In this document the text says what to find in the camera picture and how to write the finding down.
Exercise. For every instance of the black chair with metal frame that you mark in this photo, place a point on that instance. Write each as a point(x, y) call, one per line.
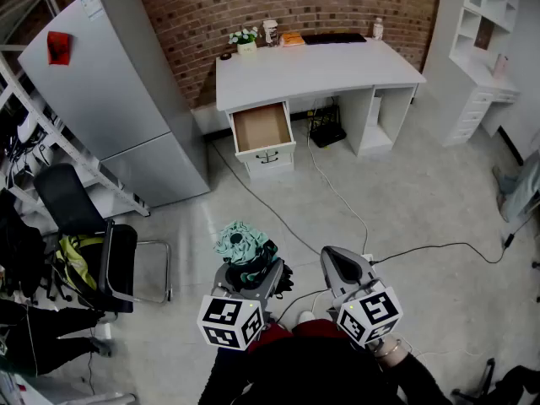
point(67, 201)

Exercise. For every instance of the black power adapter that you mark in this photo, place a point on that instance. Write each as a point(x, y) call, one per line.
point(508, 241)

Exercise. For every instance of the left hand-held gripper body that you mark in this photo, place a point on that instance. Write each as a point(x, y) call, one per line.
point(223, 321)

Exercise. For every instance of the white metal shelf rack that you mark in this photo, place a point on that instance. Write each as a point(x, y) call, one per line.
point(84, 165)

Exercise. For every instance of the black hanging clothes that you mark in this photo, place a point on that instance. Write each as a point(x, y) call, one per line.
point(19, 243)

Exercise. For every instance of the pink item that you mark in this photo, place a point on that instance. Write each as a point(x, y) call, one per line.
point(500, 66)

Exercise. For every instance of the yellow-green backpack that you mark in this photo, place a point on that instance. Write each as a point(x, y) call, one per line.
point(73, 260)

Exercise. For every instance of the potted plant in white pot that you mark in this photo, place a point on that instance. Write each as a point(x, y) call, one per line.
point(246, 42)

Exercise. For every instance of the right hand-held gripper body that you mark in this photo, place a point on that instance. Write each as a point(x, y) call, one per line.
point(371, 314)

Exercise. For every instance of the red fridge magnet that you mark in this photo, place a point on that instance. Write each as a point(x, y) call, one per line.
point(58, 48)

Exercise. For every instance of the person's red trousers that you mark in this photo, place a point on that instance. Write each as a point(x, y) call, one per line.
point(320, 329)

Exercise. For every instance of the white bookshelf cabinet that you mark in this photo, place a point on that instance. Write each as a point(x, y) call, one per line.
point(468, 99)

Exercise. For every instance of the white desk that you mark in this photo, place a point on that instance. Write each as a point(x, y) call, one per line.
point(316, 70)

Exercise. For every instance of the brown picture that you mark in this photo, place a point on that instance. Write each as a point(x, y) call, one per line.
point(484, 34)

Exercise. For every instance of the black tape roll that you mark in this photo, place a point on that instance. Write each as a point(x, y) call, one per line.
point(226, 56)

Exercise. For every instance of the black router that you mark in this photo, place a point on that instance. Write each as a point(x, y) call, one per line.
point(328, 135)

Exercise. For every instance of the grey refrigerator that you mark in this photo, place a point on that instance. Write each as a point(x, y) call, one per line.
point(105, 99)

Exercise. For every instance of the clear glass jar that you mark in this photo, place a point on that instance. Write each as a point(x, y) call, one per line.
point(271, 34)

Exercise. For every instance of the person's black jacket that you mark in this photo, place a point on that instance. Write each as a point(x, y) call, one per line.
point(312, 374)

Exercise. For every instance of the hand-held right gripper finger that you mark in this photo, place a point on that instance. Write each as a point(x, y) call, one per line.
point(354, 268)
point(331, 274)

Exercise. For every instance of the white fridge label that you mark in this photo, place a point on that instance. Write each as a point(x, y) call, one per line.
point(92, 6)

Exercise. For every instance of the orange packet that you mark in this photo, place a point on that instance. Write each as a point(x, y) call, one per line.
point(292, 39)

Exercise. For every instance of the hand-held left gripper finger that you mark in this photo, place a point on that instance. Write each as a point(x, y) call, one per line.
point(221, 279)
point(272, 281)

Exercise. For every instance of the wooden drawer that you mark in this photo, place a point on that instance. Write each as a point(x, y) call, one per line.
point(261, 127)

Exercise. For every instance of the person's right forearm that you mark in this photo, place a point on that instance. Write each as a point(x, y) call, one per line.
point(415, 378)

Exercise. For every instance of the person's left forearm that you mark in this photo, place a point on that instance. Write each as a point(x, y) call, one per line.
point(215, 378)

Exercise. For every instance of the black office chair base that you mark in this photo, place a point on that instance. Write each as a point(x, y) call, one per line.
point(502, 384)

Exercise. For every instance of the person's right white shoe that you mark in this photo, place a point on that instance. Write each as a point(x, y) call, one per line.
point(306, 316)

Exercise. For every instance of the white plastic bottle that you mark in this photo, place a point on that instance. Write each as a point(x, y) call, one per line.
point(377, 30)

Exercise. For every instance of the black keyboard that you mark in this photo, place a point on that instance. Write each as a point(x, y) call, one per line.
point(333, 38)

